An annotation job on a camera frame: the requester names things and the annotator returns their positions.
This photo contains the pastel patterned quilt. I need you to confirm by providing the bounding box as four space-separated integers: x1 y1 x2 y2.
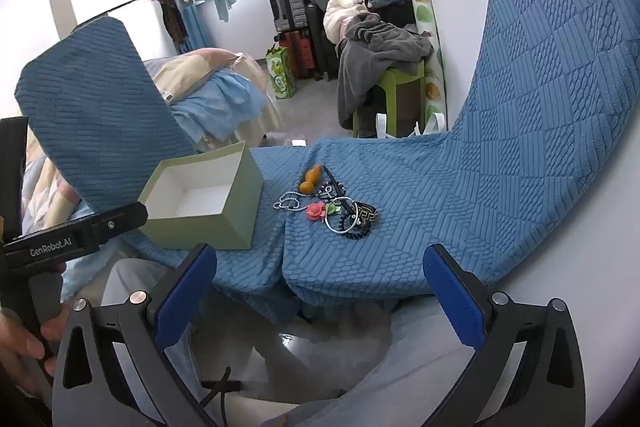
20 132 96 288

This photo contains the black and white bead bracelet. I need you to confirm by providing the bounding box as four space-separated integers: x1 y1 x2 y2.
318 181 347 202

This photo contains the black suitcase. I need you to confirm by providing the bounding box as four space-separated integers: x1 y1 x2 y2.
302 2 341 82

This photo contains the silver bangle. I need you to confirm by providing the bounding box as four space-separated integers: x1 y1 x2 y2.
325 212 360 236

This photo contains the orange gourd pendant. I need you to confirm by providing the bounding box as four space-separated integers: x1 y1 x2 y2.
300 164 326 198

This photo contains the green stool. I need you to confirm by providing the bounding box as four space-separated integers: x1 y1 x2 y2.
352 57 427 138

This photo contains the blue textured sofa cover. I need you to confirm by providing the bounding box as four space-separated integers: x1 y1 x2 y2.
15 0 640 323

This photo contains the green shopping bag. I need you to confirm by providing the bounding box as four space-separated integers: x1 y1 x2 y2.
265 46 297 100

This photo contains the beaded chain necklace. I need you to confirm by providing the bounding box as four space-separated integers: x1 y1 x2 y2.
273 189 302 212

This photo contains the person's left hand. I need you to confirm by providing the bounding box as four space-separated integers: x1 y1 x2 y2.
0 302 71 390

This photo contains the grey fleece blanket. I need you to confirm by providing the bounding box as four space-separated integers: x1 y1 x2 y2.
336 13 435 130

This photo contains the black hair tie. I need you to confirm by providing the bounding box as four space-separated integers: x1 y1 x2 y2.
339 214 374 244

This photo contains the white bag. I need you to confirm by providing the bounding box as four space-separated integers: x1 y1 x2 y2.
375 112 448 138

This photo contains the light blue blanket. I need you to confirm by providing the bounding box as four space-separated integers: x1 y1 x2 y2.
167 69 268 142

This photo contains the grey hard case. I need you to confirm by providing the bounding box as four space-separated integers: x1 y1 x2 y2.
265 0 308 32

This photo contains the white board with coloured dots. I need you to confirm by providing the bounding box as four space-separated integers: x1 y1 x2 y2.
410 0 447 130

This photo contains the red suitcase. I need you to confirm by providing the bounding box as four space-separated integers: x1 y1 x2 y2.
280 31 316 80

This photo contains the black cable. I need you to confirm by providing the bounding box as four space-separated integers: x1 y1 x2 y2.
200 367 237 427

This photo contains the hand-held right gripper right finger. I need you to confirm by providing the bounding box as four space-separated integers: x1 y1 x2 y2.
422 243 587 427

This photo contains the cream pillow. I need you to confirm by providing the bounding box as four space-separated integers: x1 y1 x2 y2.
145 48 251 108

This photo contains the black and gold bangle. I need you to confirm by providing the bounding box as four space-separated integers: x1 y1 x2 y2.
350 203 379 228

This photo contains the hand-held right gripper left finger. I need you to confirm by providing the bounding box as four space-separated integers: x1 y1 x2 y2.
52 243 218 427

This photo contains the green cardboard box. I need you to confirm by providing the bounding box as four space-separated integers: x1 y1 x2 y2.
136 141 265 251

